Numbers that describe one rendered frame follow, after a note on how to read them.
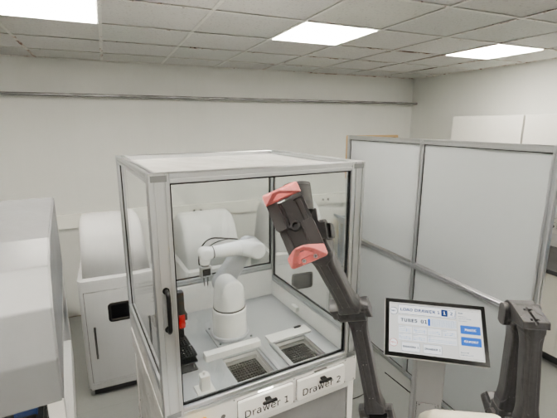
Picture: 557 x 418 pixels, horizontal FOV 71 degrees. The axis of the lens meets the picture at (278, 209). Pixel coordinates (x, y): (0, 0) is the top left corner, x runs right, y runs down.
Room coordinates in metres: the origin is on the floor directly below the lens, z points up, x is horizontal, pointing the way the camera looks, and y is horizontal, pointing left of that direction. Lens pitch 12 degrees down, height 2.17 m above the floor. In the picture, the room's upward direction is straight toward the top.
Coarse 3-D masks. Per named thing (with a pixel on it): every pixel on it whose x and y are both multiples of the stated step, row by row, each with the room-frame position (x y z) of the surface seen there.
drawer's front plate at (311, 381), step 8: (328, 368) 1.78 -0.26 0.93; (336, 368) 1.79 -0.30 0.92; (344, 368) 1.81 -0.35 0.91; (312, 376) 1.72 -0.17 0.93; (320, 376) 1.74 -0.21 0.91; (328, 376) 1.77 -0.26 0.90; (336, 376) 1.79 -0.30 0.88; (344, 376) 1.81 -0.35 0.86; (304, 384) 1.70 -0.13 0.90; (312, 384) 1.72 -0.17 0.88; (320, 384) 1.74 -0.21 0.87; (328, 384) 1.77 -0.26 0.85; (336, 384) 1.79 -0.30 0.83; (296, 392) 1.69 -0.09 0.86; (304, 392) 1.70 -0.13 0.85; (312, 392) 1.72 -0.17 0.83
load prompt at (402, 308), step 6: (402, 306) 2.00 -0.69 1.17; (408, 306) 2.00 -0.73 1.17; (414, 306) 1.99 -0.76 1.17; (420, 306) 1.99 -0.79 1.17; (402, 312) 1.98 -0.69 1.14; (408, 312) 1.98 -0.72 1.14; (414, 312) 1.97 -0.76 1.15; (420, 312) 1.97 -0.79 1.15; (426, 312) 1.96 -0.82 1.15; (432, 312) 1.96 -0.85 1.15; (438, 312) 1.95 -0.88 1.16; (444, 312) 1.95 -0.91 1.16; (450, 312) 1.94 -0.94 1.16
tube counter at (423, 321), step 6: (420, 318) 1.95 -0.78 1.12; (426, 318) 1.94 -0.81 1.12; (432, 318) 1.94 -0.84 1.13; (420, 324) 1.93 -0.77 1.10; (426, 324) 1.92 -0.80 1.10; (432, 324) 1.92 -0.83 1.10; (438, 324) 1.91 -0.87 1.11; (444, 324) 1.91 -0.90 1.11; (450, 324) 1.90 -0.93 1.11; (456, 324) 1.90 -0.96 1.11
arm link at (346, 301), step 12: (324, 240) 0.78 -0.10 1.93; (312, 264) 0.85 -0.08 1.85; (324, 264) 0.84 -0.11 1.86; (336, 264) 0.86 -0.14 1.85; (324, 276) 0.87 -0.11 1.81; (336, 276) 0.87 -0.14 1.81; (336, 288) 0.90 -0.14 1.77; (348, 288) 0.93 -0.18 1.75; (336, 300) 0.94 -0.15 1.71; (348, 300) 0.94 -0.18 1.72; (360, 300) 0.99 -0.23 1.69; (336, 312) 1.00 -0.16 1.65; (348, 312) 0.97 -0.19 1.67; (360, 312) 0.98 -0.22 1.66
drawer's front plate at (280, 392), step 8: (288, 384) 1.66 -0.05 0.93; (264, 392) 1.60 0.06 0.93; (272, 392) 1.61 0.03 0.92; (280, 392) 1.63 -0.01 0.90; (288, 392) 1.65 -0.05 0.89; (240, 400) 1.55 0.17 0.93; (248, 400) 1.55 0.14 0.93; (256, 400) 1.57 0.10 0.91; (264, 400) 1.59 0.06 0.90; (280, 400) 1.63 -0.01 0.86; (288, 400) 1.65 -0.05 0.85; (240, 408) 1.53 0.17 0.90; (248, 408) 1.55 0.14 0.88; (256, 408) 1.57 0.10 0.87; (264, 408) 1.59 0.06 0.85; (272, 408) 1.61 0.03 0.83; (240, 416) 1.53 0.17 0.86; (256, 416) 1.57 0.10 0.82
